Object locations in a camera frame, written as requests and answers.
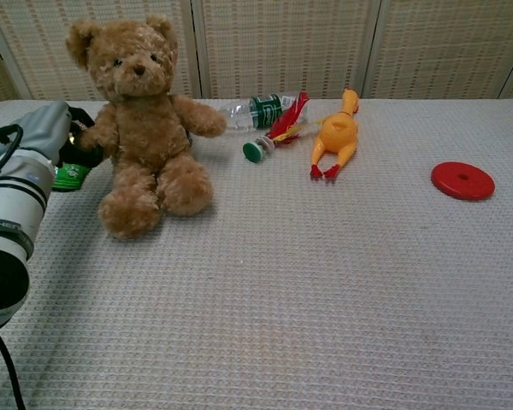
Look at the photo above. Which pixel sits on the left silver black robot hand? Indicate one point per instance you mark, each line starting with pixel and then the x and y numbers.
pixel 47 126

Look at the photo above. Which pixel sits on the brown teddy bear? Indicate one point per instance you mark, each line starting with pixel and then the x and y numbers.
pixel 145 128

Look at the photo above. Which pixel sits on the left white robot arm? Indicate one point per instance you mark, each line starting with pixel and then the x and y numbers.
pixel 8 239

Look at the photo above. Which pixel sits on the orange snack bag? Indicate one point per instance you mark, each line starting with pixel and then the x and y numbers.
pixel 70 173

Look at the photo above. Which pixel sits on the clear plastic water bottle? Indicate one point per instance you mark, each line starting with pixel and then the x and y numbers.
pixel 261 113

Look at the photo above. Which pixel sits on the red yellow feather shuttlecock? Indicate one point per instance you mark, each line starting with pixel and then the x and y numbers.
pixel 278 132

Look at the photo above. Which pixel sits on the woven folding screen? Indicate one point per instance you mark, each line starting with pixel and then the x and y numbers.
pixel 282 47

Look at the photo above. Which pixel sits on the white woven tablecloth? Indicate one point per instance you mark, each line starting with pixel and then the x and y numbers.
pixel 282 277

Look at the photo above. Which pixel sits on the yellow rubber chicken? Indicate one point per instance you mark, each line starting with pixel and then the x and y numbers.
pixel 335 136

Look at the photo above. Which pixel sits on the red plastic disc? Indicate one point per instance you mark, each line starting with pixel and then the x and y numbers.
pixel 462 180

